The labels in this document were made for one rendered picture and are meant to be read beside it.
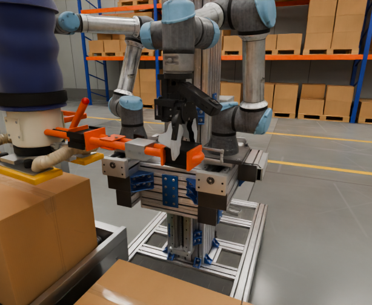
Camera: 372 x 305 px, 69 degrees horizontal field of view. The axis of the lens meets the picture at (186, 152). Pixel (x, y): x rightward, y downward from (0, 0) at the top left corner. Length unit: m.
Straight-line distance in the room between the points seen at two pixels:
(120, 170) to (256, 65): 0.77
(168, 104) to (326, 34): 7.30
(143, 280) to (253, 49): 1.04
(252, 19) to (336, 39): 6.84
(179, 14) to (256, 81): 0.55
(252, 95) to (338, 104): 6.86
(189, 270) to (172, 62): 1.43
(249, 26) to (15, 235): 1.09
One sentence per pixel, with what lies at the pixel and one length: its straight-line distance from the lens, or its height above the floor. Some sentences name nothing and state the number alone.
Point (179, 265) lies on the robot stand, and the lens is 1.88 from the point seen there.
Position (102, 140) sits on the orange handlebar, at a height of 1.22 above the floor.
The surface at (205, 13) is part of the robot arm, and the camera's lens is 1.01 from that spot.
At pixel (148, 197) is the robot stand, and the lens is 1.52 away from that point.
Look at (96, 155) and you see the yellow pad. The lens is 1.10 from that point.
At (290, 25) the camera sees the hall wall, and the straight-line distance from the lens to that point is 9.17.
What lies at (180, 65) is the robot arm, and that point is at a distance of 0.65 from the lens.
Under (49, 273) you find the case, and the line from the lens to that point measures 1.32.
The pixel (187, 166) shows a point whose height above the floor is 1.20.
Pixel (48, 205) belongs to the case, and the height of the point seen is 0.92.
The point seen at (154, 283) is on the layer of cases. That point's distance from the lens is 1.30.
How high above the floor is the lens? 1.44
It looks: 18 degrees down
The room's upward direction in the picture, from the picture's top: straight up
